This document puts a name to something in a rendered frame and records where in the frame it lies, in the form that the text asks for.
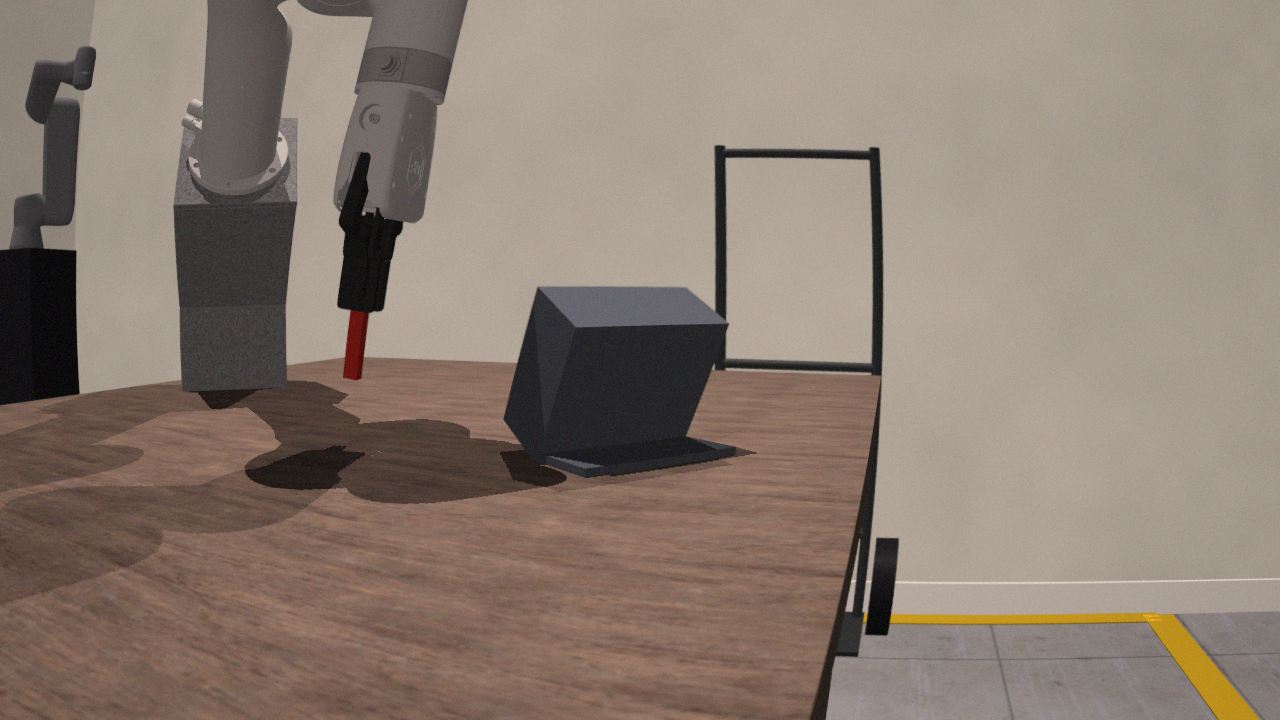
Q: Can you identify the red rectangular peg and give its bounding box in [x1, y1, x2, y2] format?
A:
[343, 310, 369, 380]

